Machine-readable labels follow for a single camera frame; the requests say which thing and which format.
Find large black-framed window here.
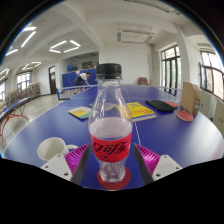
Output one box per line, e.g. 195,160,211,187
198,49,224,102

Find black-framed glass doors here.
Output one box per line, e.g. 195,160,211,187
160,45,182,97

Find large yellow book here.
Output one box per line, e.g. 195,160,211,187
124,101,158,123

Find clear red-labelled drink bottle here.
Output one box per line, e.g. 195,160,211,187
87,62,134,184

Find blue red-legged table tennis table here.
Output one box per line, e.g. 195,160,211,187
0,96,32,148

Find colourful shelf unit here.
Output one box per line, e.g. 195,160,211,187
4,81,42,105

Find dark brown door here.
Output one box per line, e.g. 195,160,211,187
48,65,58,95

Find white printed mug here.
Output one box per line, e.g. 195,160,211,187
36,136,80,163

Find brown chair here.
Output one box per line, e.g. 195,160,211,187
137,76,150,86

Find person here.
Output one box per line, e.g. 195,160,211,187
73,69,92,96

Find ceiling light strips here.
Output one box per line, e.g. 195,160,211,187
0,24,82,81

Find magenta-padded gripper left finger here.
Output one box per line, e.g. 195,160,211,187
40,142,92,186

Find ceiling air conditioner unit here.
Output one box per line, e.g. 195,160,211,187
115,29,157,45

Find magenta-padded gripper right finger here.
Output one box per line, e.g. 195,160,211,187
132,142,184,186

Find brown cardboard box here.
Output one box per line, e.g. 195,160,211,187
179,81,202,116

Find small yellow and blue book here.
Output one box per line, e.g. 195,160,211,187
67,105,93,120

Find black paddle case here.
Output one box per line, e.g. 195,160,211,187
144,98,176,114

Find blue partition boards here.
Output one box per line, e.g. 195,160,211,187
61,67,98,89

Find white low cabinet row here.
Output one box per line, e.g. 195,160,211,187
197,89,224,138

